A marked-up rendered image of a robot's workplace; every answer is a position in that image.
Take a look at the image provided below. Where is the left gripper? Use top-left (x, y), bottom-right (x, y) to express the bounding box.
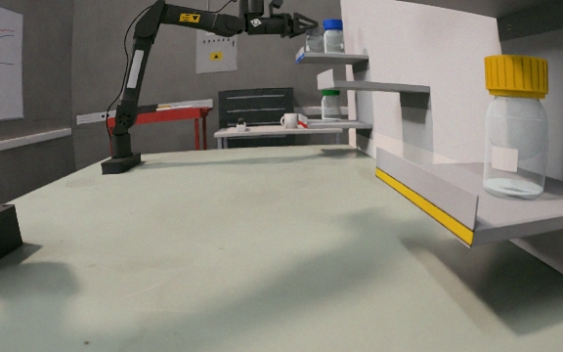
top-left (265, 0), bottom-right (319, 38)

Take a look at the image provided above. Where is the clear bottle with blue cap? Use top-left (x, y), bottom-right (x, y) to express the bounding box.
top-left (324, 20), bottom-right (345, 54)

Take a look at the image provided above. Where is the clear glass bottle with green cap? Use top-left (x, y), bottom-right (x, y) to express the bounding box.
top-left (322, 90), bottom-right (341, 121)

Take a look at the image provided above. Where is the white panel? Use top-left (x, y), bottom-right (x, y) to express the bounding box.
top-left (341, 0), bottom-right (563, 181)

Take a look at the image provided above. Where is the clear glass bottle with yellow cap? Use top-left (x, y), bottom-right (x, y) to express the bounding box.
top-left (483, 55), bottom-right (549, 200)

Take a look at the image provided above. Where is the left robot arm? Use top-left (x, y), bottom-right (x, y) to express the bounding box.
top-left (101, 0), bottom-right (266, 167)

